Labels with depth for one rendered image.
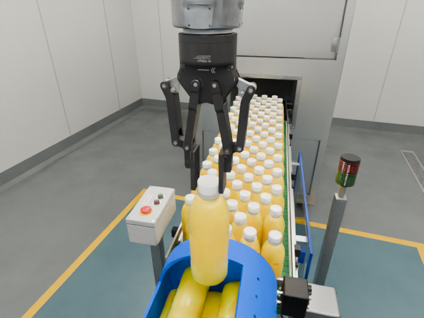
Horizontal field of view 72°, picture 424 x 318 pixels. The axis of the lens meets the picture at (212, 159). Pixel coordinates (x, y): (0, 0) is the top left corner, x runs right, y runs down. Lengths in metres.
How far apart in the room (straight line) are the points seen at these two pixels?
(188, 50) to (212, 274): 0.38
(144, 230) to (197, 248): 0.48
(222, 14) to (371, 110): 4.66
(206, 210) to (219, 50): 0.25
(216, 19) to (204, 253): 0.37
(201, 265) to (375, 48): 4.43
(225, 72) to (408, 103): 4.70
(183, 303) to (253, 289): 0.15
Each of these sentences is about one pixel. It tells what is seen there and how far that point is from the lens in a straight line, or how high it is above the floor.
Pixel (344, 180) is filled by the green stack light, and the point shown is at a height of 1.19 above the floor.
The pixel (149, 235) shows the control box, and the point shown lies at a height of 1.04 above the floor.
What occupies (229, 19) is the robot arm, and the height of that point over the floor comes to 1.69.
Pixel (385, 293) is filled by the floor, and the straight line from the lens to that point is 2.43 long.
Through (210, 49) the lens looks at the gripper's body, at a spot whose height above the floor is 1.66.
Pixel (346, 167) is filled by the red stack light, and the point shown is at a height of 1.23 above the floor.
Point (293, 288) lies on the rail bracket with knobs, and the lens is 0.92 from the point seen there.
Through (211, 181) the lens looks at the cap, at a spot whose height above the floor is 1.45.
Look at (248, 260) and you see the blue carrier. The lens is 0.67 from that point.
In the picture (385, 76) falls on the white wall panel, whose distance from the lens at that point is 4.85.
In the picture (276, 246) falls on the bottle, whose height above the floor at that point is 1.08.
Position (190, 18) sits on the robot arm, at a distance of 0.36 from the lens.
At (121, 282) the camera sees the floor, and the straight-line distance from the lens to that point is 2.28.
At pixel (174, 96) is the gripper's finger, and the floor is 1.59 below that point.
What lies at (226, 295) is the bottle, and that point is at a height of 1.14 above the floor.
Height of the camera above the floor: 1.71
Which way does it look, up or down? 28 degrees down
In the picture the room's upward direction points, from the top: straight up
